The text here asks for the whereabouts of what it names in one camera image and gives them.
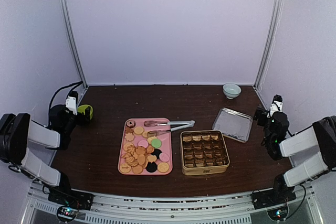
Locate metal serving tongs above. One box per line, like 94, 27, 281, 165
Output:
144, 120, 195, 136

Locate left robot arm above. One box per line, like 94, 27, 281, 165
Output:
1, 110, 76, 205

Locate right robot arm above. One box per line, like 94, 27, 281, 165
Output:
254, 107, 335, 204

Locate green plastic bowl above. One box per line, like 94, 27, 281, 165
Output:
77, 104, 93, 123

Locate silver tin lid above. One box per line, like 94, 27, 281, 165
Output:
212, 108, 253, 143

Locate pale ceramic bowl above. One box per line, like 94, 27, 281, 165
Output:
223, 83, 242, 99

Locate chocolate sprinkle donut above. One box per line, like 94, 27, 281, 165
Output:
126, 120, 136, 129

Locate gold cookie tin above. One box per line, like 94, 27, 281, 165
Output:
180, 130, 230, 176

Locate beige round biscuit top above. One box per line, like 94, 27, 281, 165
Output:
133, 126, 144, 135

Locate biscuit with pink stick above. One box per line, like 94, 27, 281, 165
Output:
119, 163, 132, 174

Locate pink sandwich cookie upper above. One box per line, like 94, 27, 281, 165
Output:
138, 140, 149, 148

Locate pink sandwich cookie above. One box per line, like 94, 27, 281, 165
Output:
138, 140, 149, 148
159, 152, 170, 163

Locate pink plastic tray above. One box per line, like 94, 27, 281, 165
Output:
118, 118, 173, 176

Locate green sandwich cookie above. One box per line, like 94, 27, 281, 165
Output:
151, 138, 162, 148

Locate black sandwich cookie upper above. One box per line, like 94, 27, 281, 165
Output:
151, 148, 162, 159

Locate black sandwich cookie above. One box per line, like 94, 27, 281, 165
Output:
146, 162, 158, 173
151, 148, 162, 159

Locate black sandwich cookie lower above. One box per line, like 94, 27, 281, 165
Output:
146, 162, 158, 173

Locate pink sandwich cookie lower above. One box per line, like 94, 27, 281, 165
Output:
159, 152, 170, 163

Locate beige round biscuit corner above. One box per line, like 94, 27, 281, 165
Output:
157, 162, 170, 173

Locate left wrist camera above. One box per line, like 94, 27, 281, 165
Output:
65, 91, 78, 115

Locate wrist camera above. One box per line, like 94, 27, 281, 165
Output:
268, 94, 283, 118
65, 91, 78, 115

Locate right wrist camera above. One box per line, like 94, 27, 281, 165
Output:
268, 94, 283, 118

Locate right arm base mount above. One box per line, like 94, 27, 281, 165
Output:
251, 189, 296, 222

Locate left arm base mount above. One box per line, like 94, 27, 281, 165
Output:
48, 191, 94, 223

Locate right aluminium frame post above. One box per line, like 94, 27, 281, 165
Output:
254, 0, 283, 91

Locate aluminium frame post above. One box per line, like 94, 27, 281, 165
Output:
59, 0, 88, 89
254, 0, 283, 91

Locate left aluminium frame post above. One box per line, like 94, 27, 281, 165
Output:
59, 0, 88, 89

